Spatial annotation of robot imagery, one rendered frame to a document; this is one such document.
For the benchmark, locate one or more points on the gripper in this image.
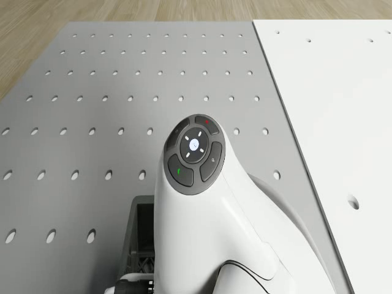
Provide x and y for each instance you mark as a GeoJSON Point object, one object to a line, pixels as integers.
{"type": "Point", "coordinates": [137, 286]}

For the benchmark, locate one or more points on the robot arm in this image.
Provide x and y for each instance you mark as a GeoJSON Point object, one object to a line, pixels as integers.
{"type": "Point", "coordinates": [208, 220]}

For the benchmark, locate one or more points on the dark grey basket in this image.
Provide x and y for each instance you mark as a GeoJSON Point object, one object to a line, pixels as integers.
{"type": "Point", "coordinates": [131, 226]}

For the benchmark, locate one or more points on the white board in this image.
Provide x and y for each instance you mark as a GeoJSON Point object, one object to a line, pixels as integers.
{"type": "Point", "coordinates": [343, 122]}

